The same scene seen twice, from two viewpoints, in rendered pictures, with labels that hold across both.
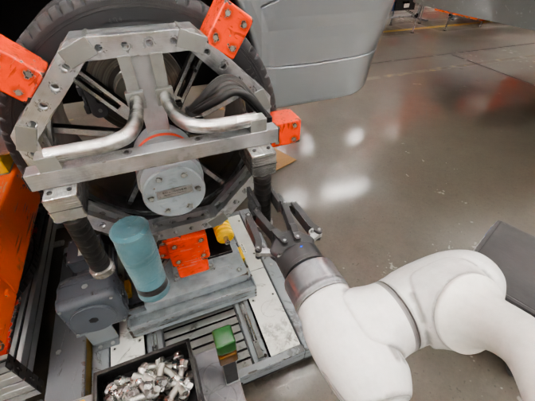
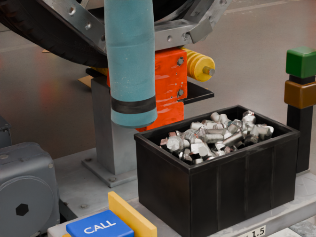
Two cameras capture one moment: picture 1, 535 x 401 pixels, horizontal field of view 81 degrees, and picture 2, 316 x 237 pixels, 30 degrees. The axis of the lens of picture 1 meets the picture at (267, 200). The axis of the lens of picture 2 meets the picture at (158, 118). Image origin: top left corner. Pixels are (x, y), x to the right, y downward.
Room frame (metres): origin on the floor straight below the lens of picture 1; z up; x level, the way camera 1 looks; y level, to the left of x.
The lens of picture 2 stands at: (-0.53, 0.47, 0.92)
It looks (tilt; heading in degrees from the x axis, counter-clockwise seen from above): 23 degrees down; 350
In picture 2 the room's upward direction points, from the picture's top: 2 degrees counter-clockwise
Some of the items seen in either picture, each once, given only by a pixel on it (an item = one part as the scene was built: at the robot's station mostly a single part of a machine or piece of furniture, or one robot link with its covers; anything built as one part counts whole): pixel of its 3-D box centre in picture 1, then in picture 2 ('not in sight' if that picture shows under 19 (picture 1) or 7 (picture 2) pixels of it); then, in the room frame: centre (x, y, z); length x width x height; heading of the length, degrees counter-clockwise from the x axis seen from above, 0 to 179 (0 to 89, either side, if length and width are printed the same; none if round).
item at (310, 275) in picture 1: (314, 286); not in sight; (0.29, -0.08, 0.83); 0.09 x 0.06 x 0.09; 112
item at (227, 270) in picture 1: (187, 244); (121, 132); (0.82, 0.32, 0.32); 0.40 x 0.30 x 0.28; 112
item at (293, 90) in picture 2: (226, 351); (301, 92); (0.29, 0.09, 0.59); 0.04 x 0.04 x 0.04; 22
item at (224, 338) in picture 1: (224, 340); (303, 62); (0.29, 0.09, 0.64); 0.04 x 0.04 x 0.04; 22
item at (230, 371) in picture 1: (228, 358); (299, 114); (0.29, 0.09, 0.55); 0.03 x 0.03 x 0.21; 22
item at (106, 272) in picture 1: (88, 244); not in sight; (0.38, 0.33, 0.83); 0.04 x 0.04 x 0.16
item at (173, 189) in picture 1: (168, 166); not in sight; (0.59, 0.23, 0.85); 0.21 x 0.14 x 0.14; 22
